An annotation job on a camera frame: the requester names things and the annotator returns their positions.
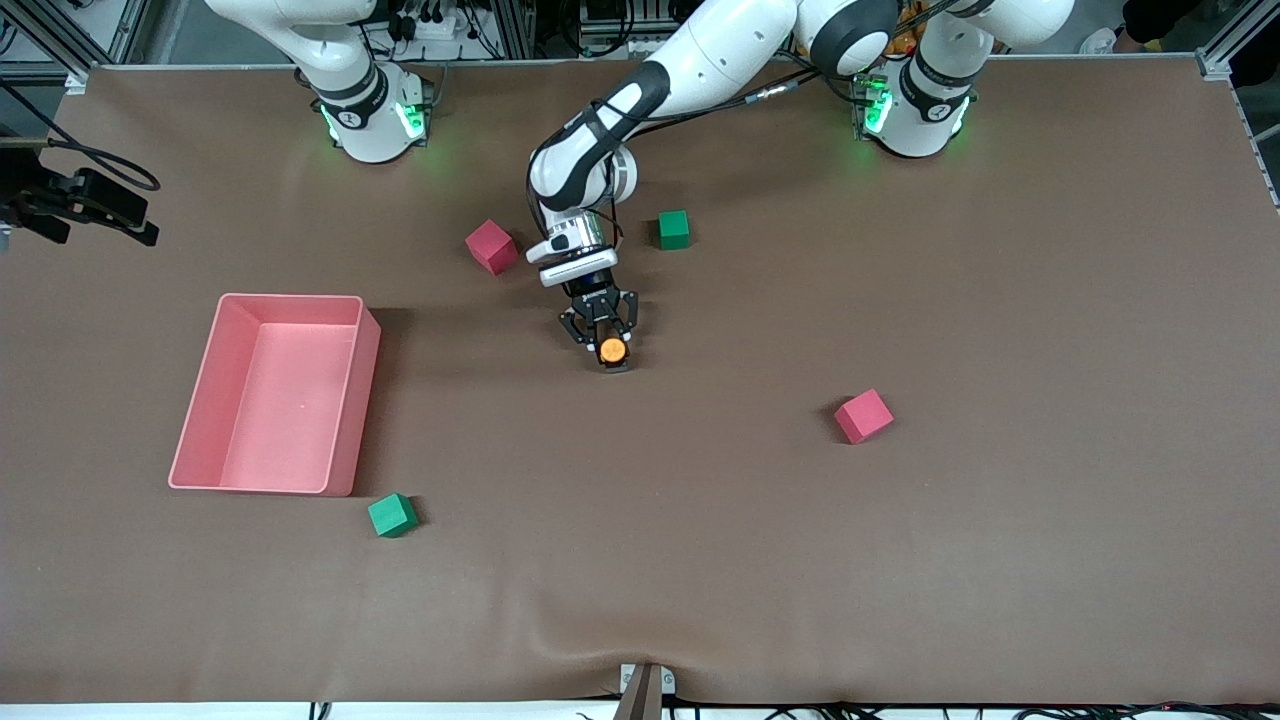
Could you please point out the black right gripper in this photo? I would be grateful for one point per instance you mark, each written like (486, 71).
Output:
(88, 193)

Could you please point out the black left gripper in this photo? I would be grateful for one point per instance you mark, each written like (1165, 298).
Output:
(592, 300)

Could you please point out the orange mushroom push button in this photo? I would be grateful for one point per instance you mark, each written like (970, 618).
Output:
(612, 352)

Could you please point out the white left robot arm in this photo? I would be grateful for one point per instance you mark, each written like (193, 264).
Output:
(720, 60)

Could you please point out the green foam cube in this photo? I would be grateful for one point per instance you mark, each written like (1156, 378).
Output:
(392, 515)
(674, 229)

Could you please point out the pink foam cube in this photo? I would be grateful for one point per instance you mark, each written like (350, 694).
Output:
(863, 416)
(490, 247)

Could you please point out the pink plastic bin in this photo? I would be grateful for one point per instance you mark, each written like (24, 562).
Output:
(280, 400)

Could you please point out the white power strip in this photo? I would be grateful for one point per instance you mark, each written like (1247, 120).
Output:
(438, 24)

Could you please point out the brown table mat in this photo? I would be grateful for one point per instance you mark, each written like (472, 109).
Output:
(900, 560)

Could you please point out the white shoe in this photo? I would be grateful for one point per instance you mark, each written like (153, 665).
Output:
(1098, 42)

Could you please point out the aluminium frame profile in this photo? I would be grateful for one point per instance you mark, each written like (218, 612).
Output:
(62, 48)
(1232, 46)

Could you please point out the grey metal table bracket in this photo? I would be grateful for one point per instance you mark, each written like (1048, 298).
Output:
(648, 682)

